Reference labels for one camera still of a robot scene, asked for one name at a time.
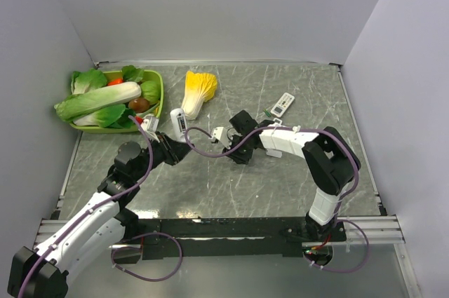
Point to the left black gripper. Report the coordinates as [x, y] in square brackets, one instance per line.
[173, 151]

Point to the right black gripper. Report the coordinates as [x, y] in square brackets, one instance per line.
[240, 158]

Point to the grey white remote control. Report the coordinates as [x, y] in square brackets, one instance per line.
[179, 123]

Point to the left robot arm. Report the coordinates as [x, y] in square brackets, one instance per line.
[49, 269]

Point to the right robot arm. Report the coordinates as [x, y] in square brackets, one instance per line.
[331, 161]

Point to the white remote with screen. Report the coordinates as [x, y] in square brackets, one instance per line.
[282, 105]

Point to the brown mushroom toy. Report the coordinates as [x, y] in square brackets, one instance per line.
[139, 105]

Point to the bok choy toy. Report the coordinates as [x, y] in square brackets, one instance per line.
[115, 116]

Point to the round green lettuce toy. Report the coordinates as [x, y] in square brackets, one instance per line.
[151, 91]

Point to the yellow cabbage toy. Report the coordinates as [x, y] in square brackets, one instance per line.
[199, 88]

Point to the green plastic basket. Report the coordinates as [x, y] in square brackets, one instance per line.
[130, 74]

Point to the long napa cabbage toy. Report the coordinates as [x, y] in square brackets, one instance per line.
[78, 105]

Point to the red tomato toy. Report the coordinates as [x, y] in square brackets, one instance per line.
[115, 82]

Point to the green leaf toy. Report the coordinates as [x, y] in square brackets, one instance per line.
[83, 82]

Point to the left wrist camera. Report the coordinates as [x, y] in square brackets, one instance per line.
[148, 124]

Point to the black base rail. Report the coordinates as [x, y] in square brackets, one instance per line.
[213, 237]

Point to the aluminium frame rail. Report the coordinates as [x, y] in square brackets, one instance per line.
[379, 229]

